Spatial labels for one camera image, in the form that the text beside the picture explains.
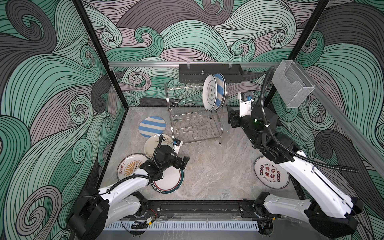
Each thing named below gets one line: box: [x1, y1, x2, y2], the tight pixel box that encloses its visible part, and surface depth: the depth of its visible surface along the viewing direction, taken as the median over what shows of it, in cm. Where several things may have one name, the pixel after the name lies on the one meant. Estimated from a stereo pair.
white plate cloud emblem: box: [202, 74, 218, 111], surface depth 85 cm
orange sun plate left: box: [116, 153, 149, 181], surface depth 90 cm
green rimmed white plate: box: [150, 166, 185, 194], surface depth 82 cm
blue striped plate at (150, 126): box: [138, 116, 167, 138], surface depth 110 cm
